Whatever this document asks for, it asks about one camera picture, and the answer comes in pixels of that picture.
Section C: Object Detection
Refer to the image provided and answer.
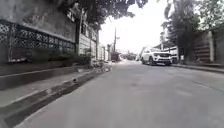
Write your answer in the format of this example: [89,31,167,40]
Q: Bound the tall trees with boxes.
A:
[161,0,224,64]

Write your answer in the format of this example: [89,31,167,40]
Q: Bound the white car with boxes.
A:
[140,48,173,67]

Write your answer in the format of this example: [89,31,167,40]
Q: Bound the large overhanging tree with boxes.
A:
[53,0,149,32]

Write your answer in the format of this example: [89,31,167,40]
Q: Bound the dark roadside gutter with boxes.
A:
[0,69,107,128]

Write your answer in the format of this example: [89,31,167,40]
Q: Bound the grey building with lattice wall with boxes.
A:
[0,0,101,65]

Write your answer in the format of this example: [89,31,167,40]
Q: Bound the utility pole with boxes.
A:
[113,26,118,54]

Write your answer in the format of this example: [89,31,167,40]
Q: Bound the grey concrete sidewalk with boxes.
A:
[0,68,95,108]

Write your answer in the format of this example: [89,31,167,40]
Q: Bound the low green bushes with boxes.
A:
[30,48,92,66]

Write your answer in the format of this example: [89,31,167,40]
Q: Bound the grey concrete road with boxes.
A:
[13,59,224,128]

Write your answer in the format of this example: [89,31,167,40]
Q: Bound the grey concrete wall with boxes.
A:
[186,27,224,66]

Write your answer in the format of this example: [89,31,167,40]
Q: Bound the raised concrete kerb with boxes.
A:
[171,63,224,75]

